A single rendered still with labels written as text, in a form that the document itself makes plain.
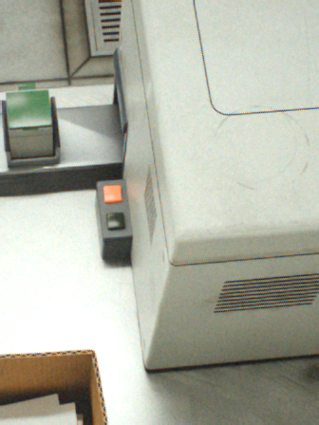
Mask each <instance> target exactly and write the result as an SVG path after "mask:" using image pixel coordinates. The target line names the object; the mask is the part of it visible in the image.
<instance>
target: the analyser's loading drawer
mask: <svg viewBox="0 0 319 425"><path fill-rule="evenodd" d="M1 105H2V113H0V175H20V174H30V173H42V172H52V171H63V170H74V169H84V168H96V167H106V166H122V157H123V148H124V140H125V133H123V132H122V123H121V115H120V109H119V105H118V104H98V105H86V106H74V107H64V108H56V102H55V96H52V97H50V108H51V117H52V125H53V156H51V157H19V158H10V143H9V125H8V113H7V104H6V101H4V100H2V101H1Z"/></svg>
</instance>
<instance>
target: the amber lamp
mask: <svg viewBox="0 0 319 425"><path fill-rule="evenodd" d="M103 195H104V201H105V202H115V201H122V193H121V186H120V185H114V186H104V187H103Z"/></svg>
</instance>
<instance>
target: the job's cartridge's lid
mask: <svg viewBox="0 0 319 425"><path fill-rule="evenodd" d="M18 87H19V92H9V93H6V96H7V108H8V118H9V130H22V129H23V131H31V130H38V128H46V127H52V121H51V113H50V103H49V95H48V89H45V90H36V83H22V84H18Z"/></svg>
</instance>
